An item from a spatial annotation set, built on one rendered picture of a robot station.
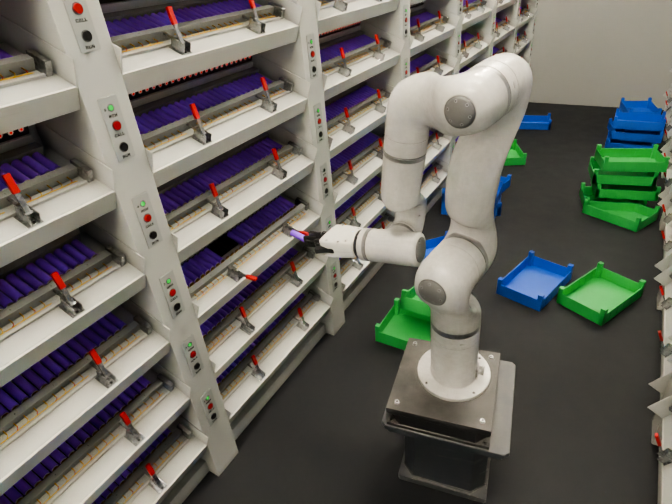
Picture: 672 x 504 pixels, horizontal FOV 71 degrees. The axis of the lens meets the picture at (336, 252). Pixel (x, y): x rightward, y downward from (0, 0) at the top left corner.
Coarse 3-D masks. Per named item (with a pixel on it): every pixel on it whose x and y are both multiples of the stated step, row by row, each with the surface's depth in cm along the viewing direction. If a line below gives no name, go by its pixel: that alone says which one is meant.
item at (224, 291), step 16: (288, 192) 167; (320, 208) 163; (304, 224) 159; (272, 240) 150; (288, 240) 152; (192, 256) 137; (224, 256) 140; (256, 256) 143; (272, 256) 145; (256, 272) 141; (224, 288) 131; (240, 288) 137; (208, 304) 126; (224, 304) 133
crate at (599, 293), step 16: (592, 272) 209; (608, 272) 208; (560, 288) 196; (576, 288) 207; (592, 288) 206; (608, 288) 205; (624, 288) 204; (640, 288) 196; (560, 304) 199; (576, 304) 193; (592, 304) 197; (608, 304) 197; (624, 304) 192; (592, 320) 189; (608, 320) 189
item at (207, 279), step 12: (300, 204) 163; (288, 216) 156; (276, 228) 151; (252, 240) 144; (264, 240) 148; (240, 252) 139; (228, 264) 135; (204, 276) 129; (216, 276) 132; (192, 288) 125
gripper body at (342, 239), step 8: (328, 232) 124; (336, 232) 123; (344, 232) 122; (352, 232) 121; (320, 240) 121; (328, 240) 120; (336, 240) 120; (344, 240) 119; (352, 240) 118; (328, 248) 121; (336, 248) 119; (344, 248) 118; (352, 248) 118; (328, 256) 122; (336, 256) 121; (344, 256) 120; (352, 256) 119
